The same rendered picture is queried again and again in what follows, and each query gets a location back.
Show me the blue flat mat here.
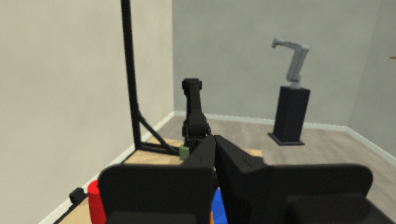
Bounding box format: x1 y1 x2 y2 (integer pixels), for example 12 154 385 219
212 189 228 224

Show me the red cup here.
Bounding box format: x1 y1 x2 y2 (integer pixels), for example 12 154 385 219
87 180 106 224

